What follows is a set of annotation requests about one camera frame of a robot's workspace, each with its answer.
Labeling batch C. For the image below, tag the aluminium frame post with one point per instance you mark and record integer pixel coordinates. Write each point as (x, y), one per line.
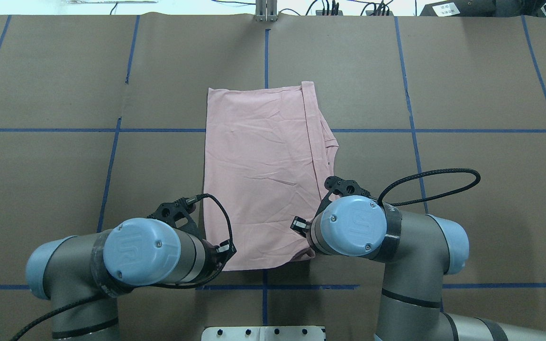
(266, 11)

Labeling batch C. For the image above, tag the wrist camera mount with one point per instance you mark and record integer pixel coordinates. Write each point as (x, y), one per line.
(177, 214)
(342, 188)

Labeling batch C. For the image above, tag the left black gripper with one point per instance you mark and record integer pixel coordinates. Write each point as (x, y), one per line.
(224, 248)

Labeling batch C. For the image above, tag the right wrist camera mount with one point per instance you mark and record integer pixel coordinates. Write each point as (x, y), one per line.
(342, 188)

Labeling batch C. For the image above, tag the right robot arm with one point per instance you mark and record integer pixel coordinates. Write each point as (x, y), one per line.
(417, 251)

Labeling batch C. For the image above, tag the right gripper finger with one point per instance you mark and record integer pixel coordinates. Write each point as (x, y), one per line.
(300, 226)

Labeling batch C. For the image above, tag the pink Snoopy t-shirt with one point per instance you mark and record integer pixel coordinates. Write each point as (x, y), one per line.
(267, 155)

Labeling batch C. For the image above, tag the white mounting plate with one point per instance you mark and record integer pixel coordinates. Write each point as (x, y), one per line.
(265, 333)

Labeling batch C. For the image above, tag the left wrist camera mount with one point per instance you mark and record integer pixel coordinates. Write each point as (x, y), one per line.
(177, 214)

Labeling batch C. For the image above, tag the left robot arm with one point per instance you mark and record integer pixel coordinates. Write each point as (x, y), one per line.
(83, 276)

